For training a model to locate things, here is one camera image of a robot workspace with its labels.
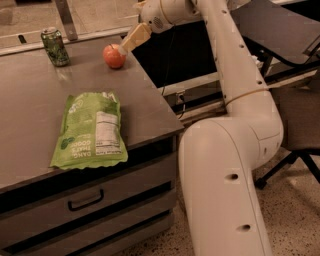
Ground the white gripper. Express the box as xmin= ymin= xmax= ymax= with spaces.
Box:
xmin=118 ymin=0 xmax=164 ymax=55

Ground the red apple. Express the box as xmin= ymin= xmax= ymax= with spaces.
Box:
xmin=103 ymin=44 xmax=126 ymax=69

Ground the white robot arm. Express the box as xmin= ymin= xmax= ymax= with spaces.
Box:
xmin=120 ymin=0 xmax=283 ymax=256

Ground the green rice chip bag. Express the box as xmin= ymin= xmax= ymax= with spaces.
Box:
xmin=50 ymin=92 xmax=128 ymax=170

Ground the green soda can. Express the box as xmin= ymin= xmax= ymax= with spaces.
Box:
xmin=41 ymin=27 xmax=70 ymax=67

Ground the black laptop stand table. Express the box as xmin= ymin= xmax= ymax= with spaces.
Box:
xmin=231 ymin=0 xmax=320 ymax=76

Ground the dark office chair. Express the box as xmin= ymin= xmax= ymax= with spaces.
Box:
xmin=254 ymin=78 xmax=320 ymax=189

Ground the grey drawer cabinet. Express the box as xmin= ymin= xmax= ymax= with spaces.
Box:
xmin=0 ymin=37 xmax=183 ymax=256

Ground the black hanging cable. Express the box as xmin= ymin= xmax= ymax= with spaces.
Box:
xmin=161 ymin=26 xmax=177 ymax=97

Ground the black drawer handle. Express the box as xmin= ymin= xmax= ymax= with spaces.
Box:
xmin=67 ymin=189 xmax=104 ymax=212

